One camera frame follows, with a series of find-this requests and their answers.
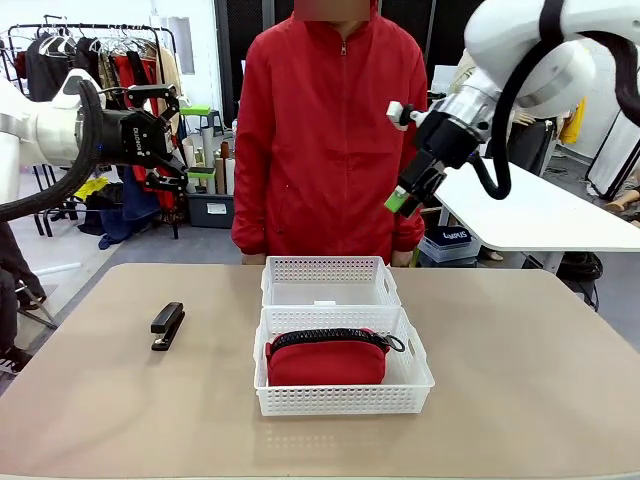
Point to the yellow cloth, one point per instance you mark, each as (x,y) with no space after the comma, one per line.
(92,187)

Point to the navy cloth white lettering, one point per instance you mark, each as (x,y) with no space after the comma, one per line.
(456,235)

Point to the black stapler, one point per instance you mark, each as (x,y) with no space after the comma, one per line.
(167,320)

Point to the white chair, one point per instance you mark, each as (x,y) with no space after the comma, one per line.
(442,80)

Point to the black metal clothes rack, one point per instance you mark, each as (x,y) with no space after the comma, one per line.
(90,25)

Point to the white perforated plastic basket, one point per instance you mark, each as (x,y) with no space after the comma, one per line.
(280,272)
(340,400)

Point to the seated person dark trousers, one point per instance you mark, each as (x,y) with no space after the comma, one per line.
(15,270)

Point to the red pouch black zipper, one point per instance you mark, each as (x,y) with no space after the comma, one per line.
(320,362)

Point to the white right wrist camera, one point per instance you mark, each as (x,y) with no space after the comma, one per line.
(396,112)

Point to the black hanging coat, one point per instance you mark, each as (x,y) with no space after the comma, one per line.
(45,75)

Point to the leopard print hanging garment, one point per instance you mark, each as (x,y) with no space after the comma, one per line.
(106,70)

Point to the mannequin foot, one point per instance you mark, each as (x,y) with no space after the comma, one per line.
(622,202)

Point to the white table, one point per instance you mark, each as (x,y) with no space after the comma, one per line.
(525,215)

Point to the yellow hanging garment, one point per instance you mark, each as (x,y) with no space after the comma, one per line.
(577,120)

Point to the beige hanging garment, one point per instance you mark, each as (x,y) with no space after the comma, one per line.
(167,65)

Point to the person's right hand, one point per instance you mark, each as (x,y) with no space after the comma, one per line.
(253,259)

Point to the blue garment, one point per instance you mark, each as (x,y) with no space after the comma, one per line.
(132,200)

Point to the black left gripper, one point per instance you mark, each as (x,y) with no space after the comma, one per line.
(132,137)

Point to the leaning white panel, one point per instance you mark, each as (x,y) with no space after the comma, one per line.
(615,160)

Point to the person's left hand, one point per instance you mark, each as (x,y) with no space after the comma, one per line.
(401,258)

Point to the clear plastic storage box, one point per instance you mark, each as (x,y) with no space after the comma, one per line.
(450,252)

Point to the black bag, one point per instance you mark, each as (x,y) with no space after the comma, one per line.
(580,270)

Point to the white cardboard tube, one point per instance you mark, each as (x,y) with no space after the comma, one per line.
(230,175)
(187,150)

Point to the red hanging garment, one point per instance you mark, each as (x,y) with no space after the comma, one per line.
(120,70)

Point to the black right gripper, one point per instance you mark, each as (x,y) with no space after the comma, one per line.
(445,142)

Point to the person's torso red jacket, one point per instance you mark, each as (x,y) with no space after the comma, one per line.
(325,150)

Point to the black white sneaker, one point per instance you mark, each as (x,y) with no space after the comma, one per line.
(12,361)

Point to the grey storage box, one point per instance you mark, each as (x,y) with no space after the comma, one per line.
(210,212)

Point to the green top stool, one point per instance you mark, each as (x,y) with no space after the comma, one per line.
(195,110)

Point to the brown cardboard tube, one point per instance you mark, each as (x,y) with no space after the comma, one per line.
(220,175)

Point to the beige trench coat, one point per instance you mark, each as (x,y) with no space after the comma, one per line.
(462,75)

